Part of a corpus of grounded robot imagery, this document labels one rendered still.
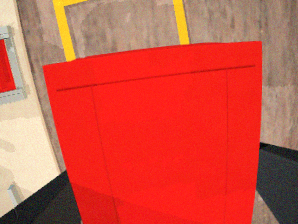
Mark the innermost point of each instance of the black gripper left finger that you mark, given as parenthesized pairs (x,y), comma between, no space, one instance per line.
(52,204)

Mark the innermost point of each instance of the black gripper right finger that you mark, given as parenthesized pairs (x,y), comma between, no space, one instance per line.
(277,181)

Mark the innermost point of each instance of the yellow rectangular outline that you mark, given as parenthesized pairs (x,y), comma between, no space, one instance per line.
(64,32)

